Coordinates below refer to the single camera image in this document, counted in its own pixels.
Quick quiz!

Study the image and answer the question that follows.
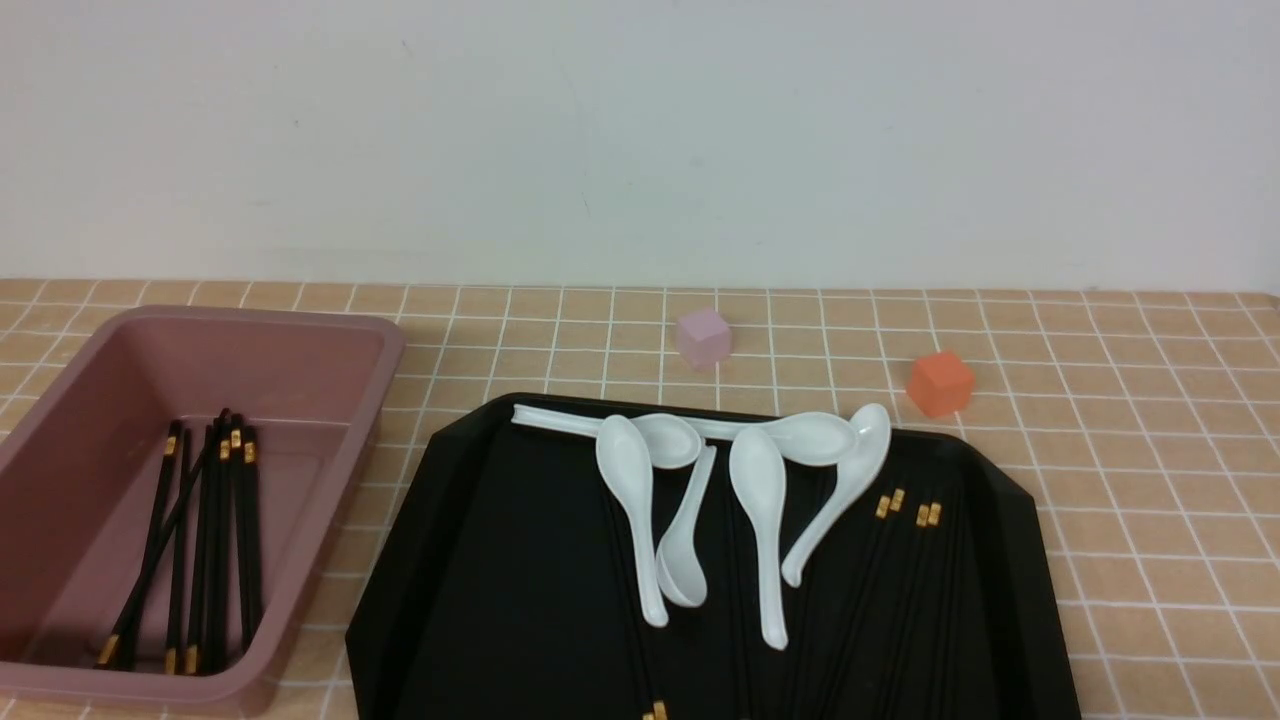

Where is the pink cube block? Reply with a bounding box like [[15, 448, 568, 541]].
[[676, 307, 732, 372]]

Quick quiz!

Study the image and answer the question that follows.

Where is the white ceramic spoon far left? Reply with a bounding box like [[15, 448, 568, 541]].
[[512, 404, 704, 470]]

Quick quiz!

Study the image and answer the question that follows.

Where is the white ceramic spoon left long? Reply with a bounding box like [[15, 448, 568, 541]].
[[595, 415, 669, 628]]

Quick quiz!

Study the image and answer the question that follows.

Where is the white ceramic spoon long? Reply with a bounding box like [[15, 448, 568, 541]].
[[595, 415, 669, 628], [730, 425, 788, 651]]

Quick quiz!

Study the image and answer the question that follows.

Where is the white ceramic spoon centre long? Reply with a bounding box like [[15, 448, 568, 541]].
[[730, 425, 788, 651]]

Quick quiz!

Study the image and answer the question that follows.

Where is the white ceramic spoon horizontal right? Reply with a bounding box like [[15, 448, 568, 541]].
[[686, 411, 858, 468]]

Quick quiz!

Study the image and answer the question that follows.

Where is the white ceramic spoon small inverted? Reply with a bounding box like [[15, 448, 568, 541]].
[[655, 445, 717, 609]]

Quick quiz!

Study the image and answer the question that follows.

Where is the white ceramic spoon far right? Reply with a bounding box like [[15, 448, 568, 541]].
[[781, 404, 892, 588]]

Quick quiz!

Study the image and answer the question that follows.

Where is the black serving tray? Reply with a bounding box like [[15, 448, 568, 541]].
[[346, 393, 1082, 719]]

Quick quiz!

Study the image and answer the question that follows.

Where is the orange cube block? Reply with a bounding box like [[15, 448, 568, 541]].
[[906, 351, 977, 418]]

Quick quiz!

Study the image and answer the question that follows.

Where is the black chopstick in bin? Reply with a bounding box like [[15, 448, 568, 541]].
[[95, 432, 204, 673], [164, 428, 193, 675], [93, 420, 183, 669], [186, 418, 223, 676], [205, 407, 232, 674], [236, 427, 264, 653]]

